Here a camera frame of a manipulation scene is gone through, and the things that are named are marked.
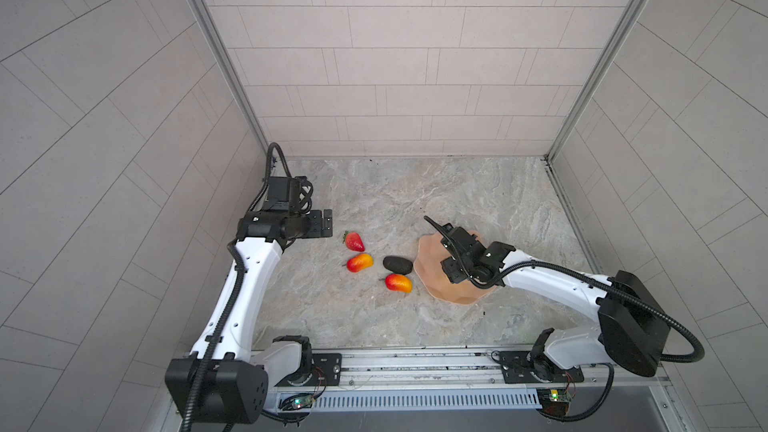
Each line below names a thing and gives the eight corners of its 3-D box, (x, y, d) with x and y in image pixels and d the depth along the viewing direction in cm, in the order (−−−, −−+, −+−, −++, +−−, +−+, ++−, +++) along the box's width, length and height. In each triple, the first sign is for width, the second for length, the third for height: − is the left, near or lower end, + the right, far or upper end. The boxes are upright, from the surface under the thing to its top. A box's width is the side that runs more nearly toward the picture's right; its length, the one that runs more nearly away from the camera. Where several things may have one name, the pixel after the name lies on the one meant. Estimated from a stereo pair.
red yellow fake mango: (348, 274, 88) (347, 271, 86) (345, 262, 90) (344, 259, 88) (375, 265, 90) (374, 261, 88) (371, 253, 92) (370, 250, 90)
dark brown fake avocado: (382, 268, 90) (381, 262, 86) (387, 258, 92) (387, 251, 89) (407, 279, 88) (408, 273, 84) (412, 268, 90) (413, 262, 86)
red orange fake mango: (384, 288, 86) (383, 284, 84) (387, 275, 88) (386, 271, 86) (411, 294, 85) (411, 290, 83) (413, 281, 87) (414, 277, 85)
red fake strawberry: (344, 252, 93) (342, 245, 90) (346, 237, 97) (344, 230, 93) (364, 252, 93) (363, 245, 90) (365, 237, 97) (364, 230, 93)
